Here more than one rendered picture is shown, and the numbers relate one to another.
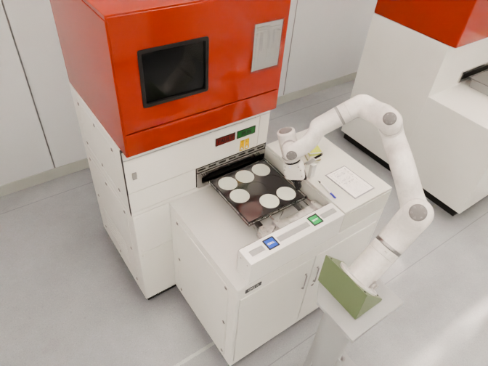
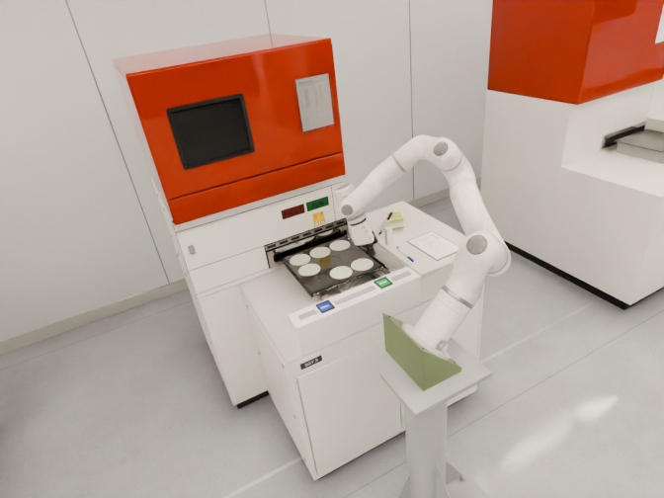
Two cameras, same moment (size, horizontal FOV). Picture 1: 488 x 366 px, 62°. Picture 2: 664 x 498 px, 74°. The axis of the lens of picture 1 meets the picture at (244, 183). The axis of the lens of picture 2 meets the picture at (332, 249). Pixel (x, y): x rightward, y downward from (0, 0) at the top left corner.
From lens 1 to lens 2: 0.65 m
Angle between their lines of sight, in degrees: 17
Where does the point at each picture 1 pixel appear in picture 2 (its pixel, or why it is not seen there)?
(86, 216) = (192, 328)
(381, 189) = not seen: hidden behind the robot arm
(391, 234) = (454, 280)
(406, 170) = (467, 204)
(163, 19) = (188, 76)
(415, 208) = (473, 240)
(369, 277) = (434, 333)
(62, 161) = (176, 276)
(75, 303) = (164, 412)
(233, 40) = (273, 97)
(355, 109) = (411, 150)
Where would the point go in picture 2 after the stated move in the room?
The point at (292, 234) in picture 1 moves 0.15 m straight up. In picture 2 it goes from (353, 298) to (349, 266)
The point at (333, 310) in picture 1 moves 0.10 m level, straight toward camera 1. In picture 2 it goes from (397, 381) to (382, 402)
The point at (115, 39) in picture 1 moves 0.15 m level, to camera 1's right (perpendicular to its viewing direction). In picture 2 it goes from (140, 97) to (179, 94)
